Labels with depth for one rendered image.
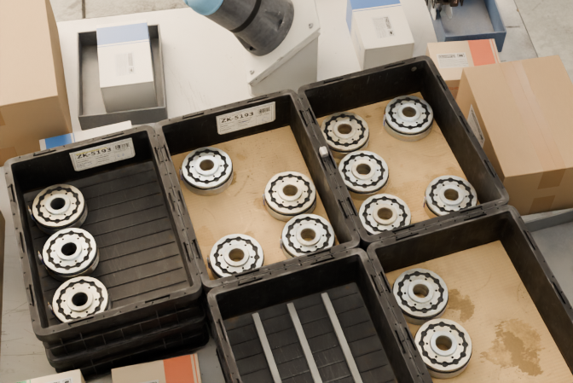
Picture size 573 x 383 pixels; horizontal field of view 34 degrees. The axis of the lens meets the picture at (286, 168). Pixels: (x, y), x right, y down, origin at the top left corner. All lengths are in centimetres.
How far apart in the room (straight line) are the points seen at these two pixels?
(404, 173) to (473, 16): 63
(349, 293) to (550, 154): 52
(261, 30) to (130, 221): 52
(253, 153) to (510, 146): 53
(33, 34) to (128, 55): 22
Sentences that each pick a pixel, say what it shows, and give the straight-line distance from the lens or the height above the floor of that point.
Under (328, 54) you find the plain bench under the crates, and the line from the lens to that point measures 232.
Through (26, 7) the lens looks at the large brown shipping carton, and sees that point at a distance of 223.
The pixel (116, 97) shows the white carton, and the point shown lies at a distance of 220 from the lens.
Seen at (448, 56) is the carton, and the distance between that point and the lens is 224.
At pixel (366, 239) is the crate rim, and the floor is 93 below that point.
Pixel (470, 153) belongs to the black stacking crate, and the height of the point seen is 90.
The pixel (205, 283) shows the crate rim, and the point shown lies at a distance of 169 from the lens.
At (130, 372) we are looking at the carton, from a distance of 180.
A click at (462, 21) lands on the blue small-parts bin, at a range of 243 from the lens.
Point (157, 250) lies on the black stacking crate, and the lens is 185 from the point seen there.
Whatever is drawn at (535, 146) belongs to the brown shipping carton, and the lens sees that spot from 200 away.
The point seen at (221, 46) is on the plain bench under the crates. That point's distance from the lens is 235.
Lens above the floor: 240
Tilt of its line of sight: 54 degrees down
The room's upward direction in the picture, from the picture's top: 1 degrees counter-clockwise
